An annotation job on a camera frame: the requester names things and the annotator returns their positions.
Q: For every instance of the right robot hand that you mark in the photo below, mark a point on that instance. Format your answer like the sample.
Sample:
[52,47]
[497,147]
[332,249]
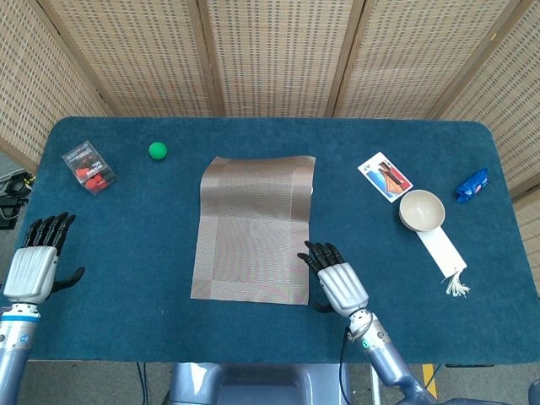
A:
[341,287]

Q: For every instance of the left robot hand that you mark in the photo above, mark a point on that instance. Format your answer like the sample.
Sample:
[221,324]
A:
[29,272]

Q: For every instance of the brown woven placemat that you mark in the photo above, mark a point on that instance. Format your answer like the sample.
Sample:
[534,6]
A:
[253,232]

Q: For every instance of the beige bowl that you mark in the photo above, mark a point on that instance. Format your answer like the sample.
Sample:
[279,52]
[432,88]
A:
[422,211]

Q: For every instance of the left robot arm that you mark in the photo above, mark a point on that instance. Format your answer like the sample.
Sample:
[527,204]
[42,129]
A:
[14,358]

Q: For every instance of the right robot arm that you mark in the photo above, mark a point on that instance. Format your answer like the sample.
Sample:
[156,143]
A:
[379,354]

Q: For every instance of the black floor box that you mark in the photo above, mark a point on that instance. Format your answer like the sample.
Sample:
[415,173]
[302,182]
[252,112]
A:
[7,215]

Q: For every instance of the blue carpet table cover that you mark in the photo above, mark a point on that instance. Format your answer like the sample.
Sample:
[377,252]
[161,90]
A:
[126,253]

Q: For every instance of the white table leg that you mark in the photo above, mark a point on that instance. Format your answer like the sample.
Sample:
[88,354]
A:
[375,386]

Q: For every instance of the white bookmark with tassel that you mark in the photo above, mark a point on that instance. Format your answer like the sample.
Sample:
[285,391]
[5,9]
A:
[443,253]

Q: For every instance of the illustrated picture card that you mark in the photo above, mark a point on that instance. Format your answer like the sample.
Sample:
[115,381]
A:
[386,177]

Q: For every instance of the clear box of earplugs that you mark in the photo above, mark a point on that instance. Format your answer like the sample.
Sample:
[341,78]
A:
[89,169]

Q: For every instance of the yellow floor tape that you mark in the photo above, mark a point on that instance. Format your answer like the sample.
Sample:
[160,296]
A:
[429,379]

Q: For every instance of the blue-grey robot torso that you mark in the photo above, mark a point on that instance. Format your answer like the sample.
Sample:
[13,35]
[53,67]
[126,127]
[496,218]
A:
[257,386]

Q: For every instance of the blue snack packet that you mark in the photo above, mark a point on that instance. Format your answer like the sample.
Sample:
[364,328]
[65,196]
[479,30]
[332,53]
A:
[471,186]

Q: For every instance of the green ball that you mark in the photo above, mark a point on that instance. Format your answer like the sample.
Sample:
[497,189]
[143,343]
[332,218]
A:
[158,151]

